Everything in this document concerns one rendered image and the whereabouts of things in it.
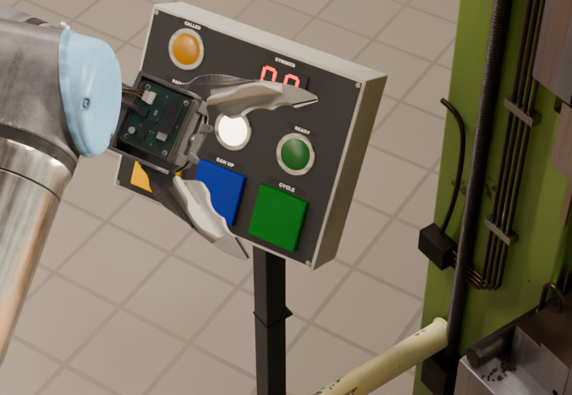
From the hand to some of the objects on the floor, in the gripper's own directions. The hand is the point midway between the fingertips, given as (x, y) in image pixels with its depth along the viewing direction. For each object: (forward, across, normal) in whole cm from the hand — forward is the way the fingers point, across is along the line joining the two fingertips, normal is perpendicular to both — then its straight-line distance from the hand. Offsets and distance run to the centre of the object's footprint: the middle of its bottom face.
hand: (286, 180), depth 107 cm
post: (-2, -60, +149) cm, 161 cm away
